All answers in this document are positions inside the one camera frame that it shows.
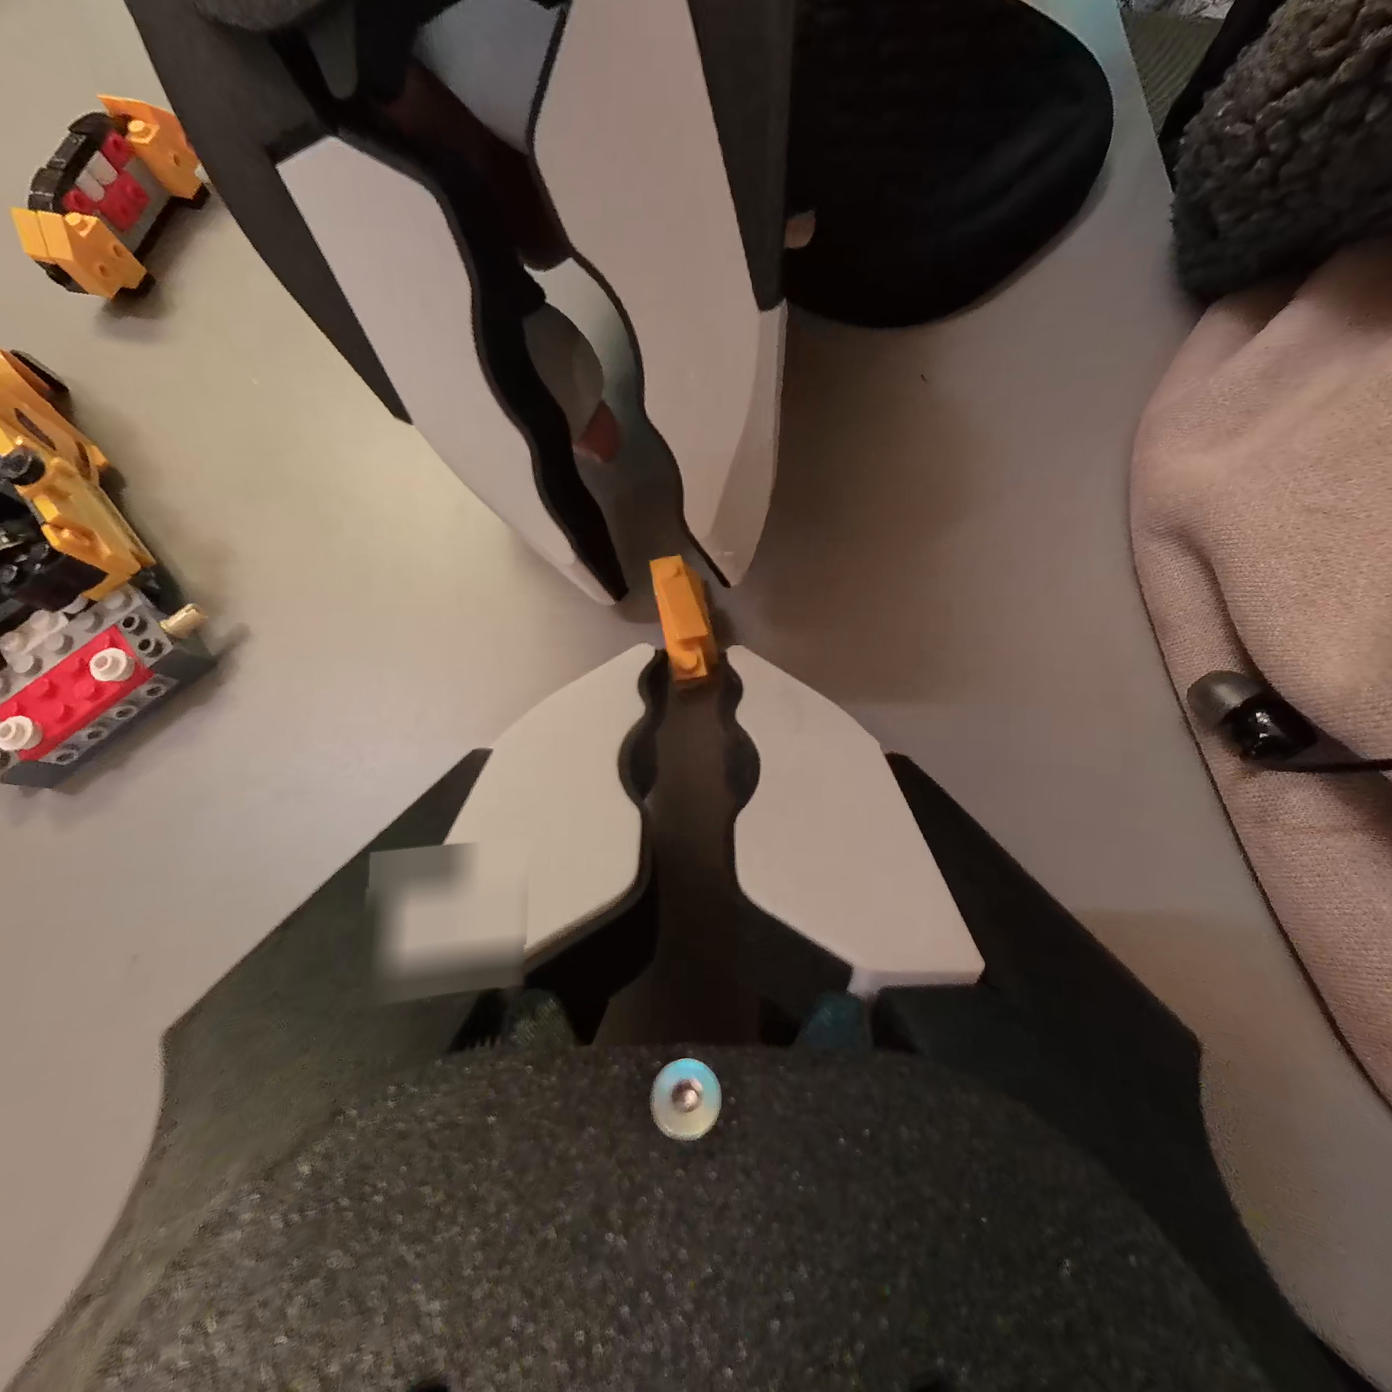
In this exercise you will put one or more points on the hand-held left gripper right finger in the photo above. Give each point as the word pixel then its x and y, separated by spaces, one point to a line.
pixel 859 849

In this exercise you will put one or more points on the person's beige sweater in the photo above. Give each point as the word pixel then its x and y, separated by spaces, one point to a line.
pixel 1250 523

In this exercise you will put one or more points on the orange and red lego assembly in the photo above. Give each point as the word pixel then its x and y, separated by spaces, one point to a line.
pixel 685 621

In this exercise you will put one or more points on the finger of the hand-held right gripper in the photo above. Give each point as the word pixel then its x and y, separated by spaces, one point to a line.
pixel 675 218
pixel 404 306

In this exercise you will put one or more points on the yellow lego car model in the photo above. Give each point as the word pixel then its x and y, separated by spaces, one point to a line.
pixel 77 675

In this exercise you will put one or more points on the orange lego frame piece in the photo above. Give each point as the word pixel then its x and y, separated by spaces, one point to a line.
pixel 99 240

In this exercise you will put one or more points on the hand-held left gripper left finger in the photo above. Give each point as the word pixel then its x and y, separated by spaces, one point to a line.
pixel 544 783

